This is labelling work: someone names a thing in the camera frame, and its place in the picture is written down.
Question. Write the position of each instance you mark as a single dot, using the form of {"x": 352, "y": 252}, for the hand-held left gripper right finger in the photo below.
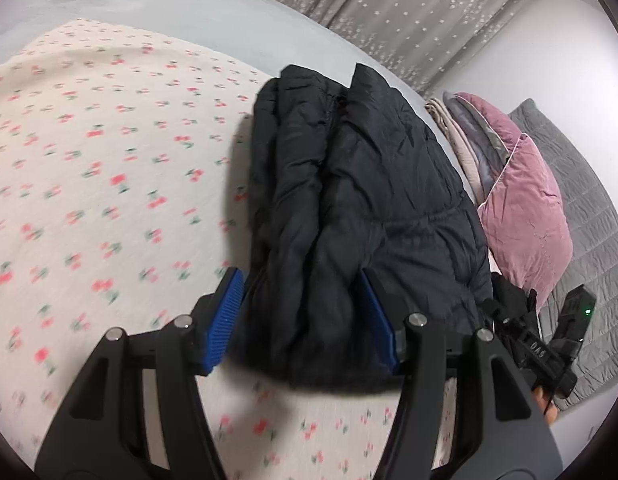
{"x": 379, "y": 325}

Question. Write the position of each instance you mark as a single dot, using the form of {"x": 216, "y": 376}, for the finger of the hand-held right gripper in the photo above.
{"x": 504, "y": 310}

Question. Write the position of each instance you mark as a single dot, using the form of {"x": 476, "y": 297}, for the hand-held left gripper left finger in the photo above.
{"x": 226, "y": 320}

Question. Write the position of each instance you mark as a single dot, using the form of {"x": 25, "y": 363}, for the black quilted jacket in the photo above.
{"x": 364, "y": 200}

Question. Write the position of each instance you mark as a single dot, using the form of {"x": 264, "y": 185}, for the person's right hand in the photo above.
{"x": 543, "y": 402}

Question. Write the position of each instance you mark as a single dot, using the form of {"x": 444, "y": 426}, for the pink velvet pillow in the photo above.
{"x": 524, "y": 210}

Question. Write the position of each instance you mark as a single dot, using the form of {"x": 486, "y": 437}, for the grey quilted cushion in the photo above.
{"x": 589, "y": 210}

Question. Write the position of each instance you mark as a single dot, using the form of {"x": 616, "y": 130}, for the beige folded cloth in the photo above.
{"x": 459, "y": 150}

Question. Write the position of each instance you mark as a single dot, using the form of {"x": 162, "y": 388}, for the grey folded cloth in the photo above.
{"x": 475, "y": 127}

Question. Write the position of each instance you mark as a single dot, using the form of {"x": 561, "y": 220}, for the cherry print bed sheet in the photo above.
{"x": 89, "y": 160}

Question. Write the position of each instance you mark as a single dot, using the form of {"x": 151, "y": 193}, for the grey star print curtain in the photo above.
{"x": 389, "y": 10}

